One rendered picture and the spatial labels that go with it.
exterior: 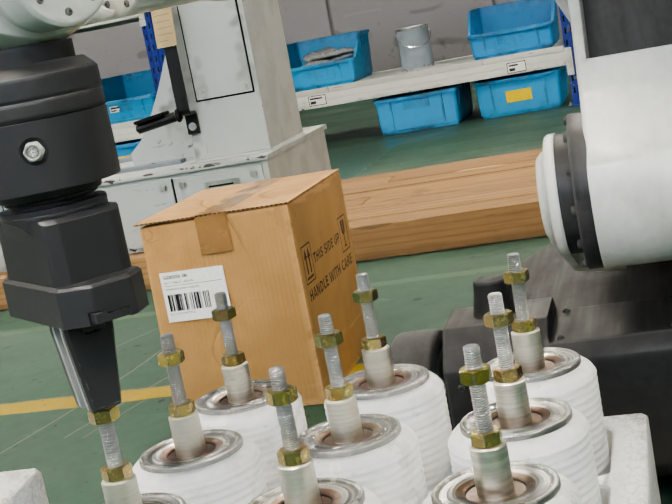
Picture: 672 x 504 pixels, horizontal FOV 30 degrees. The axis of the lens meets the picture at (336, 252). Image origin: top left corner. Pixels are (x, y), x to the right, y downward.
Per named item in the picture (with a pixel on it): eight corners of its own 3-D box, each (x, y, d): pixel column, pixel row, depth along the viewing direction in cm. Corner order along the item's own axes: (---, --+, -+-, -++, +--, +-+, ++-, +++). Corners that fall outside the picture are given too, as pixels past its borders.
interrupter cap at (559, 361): (558, 349, 100) (557, 340, 100) (598, 370, 93) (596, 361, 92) (469, 371, 98) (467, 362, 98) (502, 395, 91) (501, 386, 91)
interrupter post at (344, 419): (325, 443, 88) (317, 398, 87) (355, 432, 89) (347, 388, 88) (341, 450, 86) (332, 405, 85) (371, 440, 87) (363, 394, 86)
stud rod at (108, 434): (121, 497, 80) (95, 385, 79) (134, 497, 79) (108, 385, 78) (112, 504, 79) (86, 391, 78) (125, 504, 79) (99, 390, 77)
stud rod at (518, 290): (532, 347, 96) (517, 251, 94) (536, 350, 95) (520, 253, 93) (520, 349, 96) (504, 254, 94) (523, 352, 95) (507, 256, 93)
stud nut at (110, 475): (115, 471, 80) (112, 459, 80) (137, 471, 79) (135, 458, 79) (98, 483, 78) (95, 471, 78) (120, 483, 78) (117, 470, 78)
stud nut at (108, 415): (102, 415, 79) (100, 402, 79) (125, 414, 79) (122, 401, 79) (85, 426, 78) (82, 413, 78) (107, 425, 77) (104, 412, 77)
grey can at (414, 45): (404, 70, 568) (397, 28, 565) (438, 64, 564) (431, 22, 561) (398, 73, 554) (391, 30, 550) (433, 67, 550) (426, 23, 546)
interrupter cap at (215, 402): (302, 397, 100) (301, 389, 100) (214, 425, 97) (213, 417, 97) (267, 380, 107) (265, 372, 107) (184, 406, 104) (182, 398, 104)
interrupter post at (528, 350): (540, 363, 97) (533, 323, 96) (552, 371, 95) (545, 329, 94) (511, 371, 96) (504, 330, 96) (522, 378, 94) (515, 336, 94)
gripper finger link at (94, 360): (79, 414, 77) (56, 317, 76) (125, 397, 78) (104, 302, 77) (89, 418, 75) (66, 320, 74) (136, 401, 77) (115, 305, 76)
